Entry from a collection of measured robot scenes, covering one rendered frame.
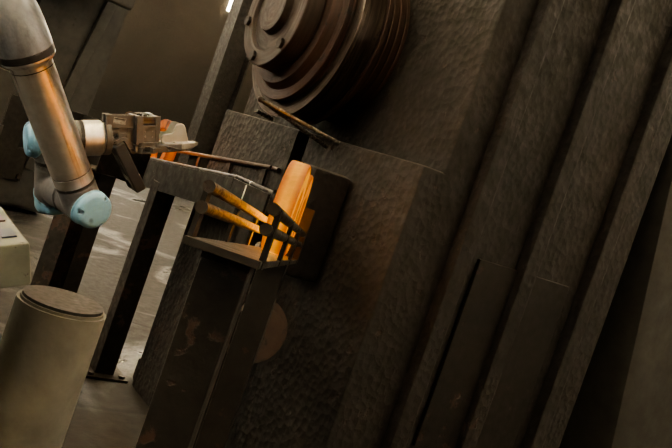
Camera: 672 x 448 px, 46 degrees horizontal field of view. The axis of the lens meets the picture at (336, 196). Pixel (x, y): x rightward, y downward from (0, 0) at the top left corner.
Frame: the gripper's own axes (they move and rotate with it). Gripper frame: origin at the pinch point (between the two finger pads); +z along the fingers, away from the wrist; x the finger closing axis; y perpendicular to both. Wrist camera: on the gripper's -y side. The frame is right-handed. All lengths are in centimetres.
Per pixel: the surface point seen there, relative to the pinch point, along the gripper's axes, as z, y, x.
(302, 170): -5, 6, -60
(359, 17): 28.6, 30.7, -20.8
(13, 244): -51, 2, -78
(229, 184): 14.4, -11.4, 10.7
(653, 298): 106, -33, -47
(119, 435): -11, -75, 14
